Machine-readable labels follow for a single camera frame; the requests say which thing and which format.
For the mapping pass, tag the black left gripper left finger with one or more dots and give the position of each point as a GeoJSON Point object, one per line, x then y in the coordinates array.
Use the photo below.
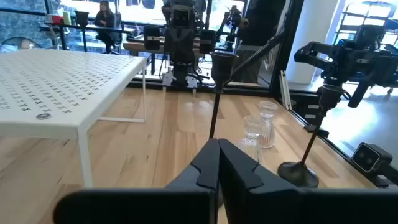
{"type": "Point", "coordinates": [140, 205]}

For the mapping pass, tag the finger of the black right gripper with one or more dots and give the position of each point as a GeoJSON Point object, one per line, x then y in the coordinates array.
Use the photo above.
{"type": "Point", "coordinates": [187, 46]}
{"type": "Point", "coordinates": [174, 46]}

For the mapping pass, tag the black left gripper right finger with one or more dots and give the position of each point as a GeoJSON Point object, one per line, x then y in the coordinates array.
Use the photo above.
{"type": "Point", "coordinates": [295, 208]}

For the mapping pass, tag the short black candlestick holder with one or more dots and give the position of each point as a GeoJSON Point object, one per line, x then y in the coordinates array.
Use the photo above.
{"type": "Point", "coordinates": [298, 175]}

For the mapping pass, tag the medium black candlestick holder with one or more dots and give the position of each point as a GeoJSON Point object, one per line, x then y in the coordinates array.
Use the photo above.
{"type": "Point", "coordinates": [222, 68]}

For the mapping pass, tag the ribbed clear glass candle holder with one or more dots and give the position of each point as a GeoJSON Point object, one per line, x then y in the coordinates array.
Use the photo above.
{"type": "Point", "coordinates": [267, 130]}
{"type": "Point", "coordinates": [252, 127]}

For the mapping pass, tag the neighbouring rig black robot arm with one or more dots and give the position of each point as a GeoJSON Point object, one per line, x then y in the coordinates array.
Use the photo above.
{"type": "Point", "coordinates": [351, 59]}
{"type": "Point", "coordinates": [231, 21]}

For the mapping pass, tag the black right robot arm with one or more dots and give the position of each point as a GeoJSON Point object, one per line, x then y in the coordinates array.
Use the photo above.
{"type": "Point", "coordinates": [181, 74]}

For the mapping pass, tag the wooden side table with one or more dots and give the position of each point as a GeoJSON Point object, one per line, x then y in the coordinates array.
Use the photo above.
{"type": "Point", "coordinates": [136, 46]}

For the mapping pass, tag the person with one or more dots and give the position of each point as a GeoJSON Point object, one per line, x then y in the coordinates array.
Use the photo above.
{"type": "Point", "coordinates": [264, 25]}
{"type": "Point", "coordinates": [105, 21]}

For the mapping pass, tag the dark office desk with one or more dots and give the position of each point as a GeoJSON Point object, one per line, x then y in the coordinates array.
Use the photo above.
{"type": "Point", "coordinates": [93, 28]}

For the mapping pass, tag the green cup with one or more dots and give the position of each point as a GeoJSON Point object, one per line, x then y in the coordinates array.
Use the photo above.
{"type": "Point", "coordinates": [66, 18]}

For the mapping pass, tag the small round silver disc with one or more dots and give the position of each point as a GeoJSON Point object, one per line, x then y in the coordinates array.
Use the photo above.
{"type": "Point", "coordinates": [43, 116]}

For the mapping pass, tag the black floor fan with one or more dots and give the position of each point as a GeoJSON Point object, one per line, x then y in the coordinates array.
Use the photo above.
{"type": "Point", "coordinates": [18, 43]}

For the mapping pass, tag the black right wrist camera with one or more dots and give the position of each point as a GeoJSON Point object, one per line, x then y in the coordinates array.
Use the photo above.
{"type": "Point", "coordinates": [181, 17]}

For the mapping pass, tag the black rail clip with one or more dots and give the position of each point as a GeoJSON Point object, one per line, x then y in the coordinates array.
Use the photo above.
{"type": "Point", "coordinates": [315, 130]}

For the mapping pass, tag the black stereo camera box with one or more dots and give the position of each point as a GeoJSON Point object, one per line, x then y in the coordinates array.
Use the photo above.
{"type": "Point", "coordinates": [370, 157]}

